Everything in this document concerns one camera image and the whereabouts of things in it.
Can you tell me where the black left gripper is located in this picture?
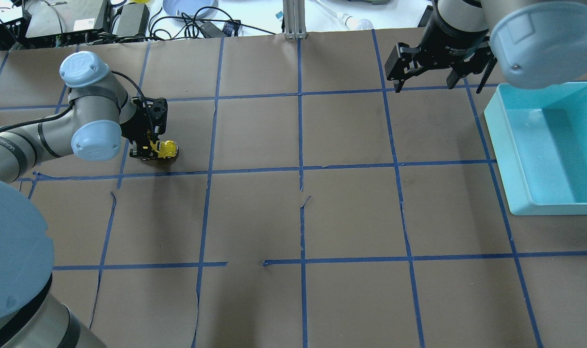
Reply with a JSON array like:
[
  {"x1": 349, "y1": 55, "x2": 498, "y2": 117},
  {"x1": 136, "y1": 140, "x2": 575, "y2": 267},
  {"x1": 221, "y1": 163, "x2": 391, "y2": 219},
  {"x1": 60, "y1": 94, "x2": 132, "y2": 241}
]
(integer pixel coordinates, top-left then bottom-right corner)
[{"x1": 127, "y1": 97, "x2": 168, "y2": 160}]

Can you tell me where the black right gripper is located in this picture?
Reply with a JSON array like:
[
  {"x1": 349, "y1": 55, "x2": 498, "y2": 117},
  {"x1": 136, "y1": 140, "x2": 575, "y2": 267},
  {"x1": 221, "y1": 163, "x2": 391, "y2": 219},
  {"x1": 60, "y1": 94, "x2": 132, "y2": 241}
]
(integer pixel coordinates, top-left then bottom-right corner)
[{"x1": 385, "y1": 10, "x2": 497, "y2": 93}]

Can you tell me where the yellow beetle toy car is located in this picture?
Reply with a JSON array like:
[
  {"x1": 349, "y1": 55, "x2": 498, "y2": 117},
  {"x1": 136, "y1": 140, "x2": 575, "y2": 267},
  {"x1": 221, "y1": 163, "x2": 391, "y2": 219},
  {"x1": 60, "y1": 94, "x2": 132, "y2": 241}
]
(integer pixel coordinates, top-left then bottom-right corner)
[{"x1": 161, "y1": 140, "x2": 179, "y2": 160}]

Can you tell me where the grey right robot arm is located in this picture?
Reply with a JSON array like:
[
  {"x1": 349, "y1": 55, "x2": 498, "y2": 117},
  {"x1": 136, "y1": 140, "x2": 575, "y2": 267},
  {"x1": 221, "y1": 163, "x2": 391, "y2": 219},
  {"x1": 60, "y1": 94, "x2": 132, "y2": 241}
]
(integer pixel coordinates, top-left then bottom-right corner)
[{"x1": 144, "y1": 0, "x2": 587, "y2": 169}]

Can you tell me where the white light bulb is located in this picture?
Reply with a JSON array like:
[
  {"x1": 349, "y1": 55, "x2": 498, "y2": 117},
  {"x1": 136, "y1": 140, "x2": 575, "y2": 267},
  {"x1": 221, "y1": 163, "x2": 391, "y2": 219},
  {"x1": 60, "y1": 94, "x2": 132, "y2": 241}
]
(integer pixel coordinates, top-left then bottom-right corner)
[{"x1": 336, "y1": 13, "x2": 373, "y2": 30}]

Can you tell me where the black power adapter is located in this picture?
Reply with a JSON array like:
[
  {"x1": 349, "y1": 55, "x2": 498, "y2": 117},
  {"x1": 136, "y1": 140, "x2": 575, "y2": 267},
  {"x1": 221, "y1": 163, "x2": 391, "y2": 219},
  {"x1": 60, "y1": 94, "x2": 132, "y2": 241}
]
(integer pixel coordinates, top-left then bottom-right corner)
[{"x1": 112, "y1": 2, "x2": 149, "y2": 37}]

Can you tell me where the turquoise plastic bin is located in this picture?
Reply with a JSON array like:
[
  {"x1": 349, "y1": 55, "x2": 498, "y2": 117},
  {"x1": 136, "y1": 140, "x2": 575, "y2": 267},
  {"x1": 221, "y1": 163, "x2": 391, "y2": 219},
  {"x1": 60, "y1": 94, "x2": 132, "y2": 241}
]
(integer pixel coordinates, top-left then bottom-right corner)
[{"x1": 485, "y1": 82, "x2": 587, "y2": 216}]

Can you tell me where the blue plate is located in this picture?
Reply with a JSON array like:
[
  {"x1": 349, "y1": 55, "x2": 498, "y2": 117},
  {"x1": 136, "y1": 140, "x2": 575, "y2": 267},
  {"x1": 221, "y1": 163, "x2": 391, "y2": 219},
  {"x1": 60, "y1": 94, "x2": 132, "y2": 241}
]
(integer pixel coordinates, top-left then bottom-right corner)
[{"x1": 161, "y1": 0, "x2": 218, "y2": 20}]

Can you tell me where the black electronics box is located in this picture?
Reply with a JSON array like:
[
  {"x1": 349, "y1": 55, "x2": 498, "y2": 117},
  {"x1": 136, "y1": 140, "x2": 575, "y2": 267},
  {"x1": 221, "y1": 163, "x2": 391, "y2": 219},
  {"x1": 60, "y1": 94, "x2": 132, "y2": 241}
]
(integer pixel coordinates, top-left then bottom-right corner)
[{"x1": 25, "y1": 0, "x2": 112, "y2": 42}]

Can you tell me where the black cable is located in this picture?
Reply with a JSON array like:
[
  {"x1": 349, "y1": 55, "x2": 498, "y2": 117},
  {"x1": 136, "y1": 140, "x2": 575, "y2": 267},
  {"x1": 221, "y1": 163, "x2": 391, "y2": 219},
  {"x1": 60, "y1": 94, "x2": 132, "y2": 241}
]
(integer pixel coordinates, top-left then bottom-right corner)
[{"x1": 148, "y1": 6, "x2": 277, "y2": 40}]

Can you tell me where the aluminium profile post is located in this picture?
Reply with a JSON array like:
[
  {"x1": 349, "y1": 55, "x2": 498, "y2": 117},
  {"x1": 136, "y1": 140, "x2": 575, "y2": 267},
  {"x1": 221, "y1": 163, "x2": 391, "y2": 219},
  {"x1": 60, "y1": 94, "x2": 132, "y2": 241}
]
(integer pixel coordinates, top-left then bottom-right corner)
[{"x1": 282, "y1": 0, "x2": 307, "y2": 40}]

